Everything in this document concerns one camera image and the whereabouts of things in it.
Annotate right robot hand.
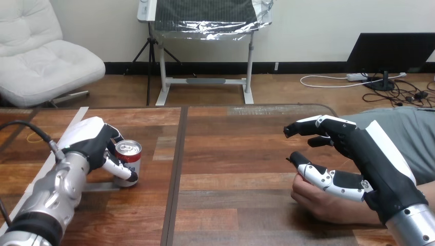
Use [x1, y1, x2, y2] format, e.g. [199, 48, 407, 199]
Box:
[283, 114, 429, 225]

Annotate person's hand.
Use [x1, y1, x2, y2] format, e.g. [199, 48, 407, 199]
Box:
[290, 173, 385, 225]

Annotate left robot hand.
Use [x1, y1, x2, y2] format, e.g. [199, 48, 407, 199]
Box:
[57, 116, 140, 182]

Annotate red and white drink can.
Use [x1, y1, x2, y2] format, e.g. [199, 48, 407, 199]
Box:
[113, 139, 143, 188]

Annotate person's forearm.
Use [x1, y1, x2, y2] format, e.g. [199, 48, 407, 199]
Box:
[416, 181, 435, 206]

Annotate person's body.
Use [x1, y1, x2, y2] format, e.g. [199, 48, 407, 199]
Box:
[340, 106, 435, 186]

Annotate white cushioned chair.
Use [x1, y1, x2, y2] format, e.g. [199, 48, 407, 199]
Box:
[0, 0, 106, 108]

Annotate white power strip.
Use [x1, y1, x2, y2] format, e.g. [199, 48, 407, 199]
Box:
[346, 72, 369, 82]

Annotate black tripod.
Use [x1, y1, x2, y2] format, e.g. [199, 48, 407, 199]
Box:
[124, 22, 197, 106]

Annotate dark screen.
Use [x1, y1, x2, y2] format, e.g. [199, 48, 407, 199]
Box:
[346, 32, 435, 92]

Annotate black cable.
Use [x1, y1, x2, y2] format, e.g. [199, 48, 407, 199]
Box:
[0, 120, 66, 228]

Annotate tangle of cables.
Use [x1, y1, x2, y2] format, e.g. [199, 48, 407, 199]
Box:
[361, 70, 435, 109]

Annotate white cable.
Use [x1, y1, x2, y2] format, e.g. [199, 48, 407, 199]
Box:
[300, 72, 407, 89]

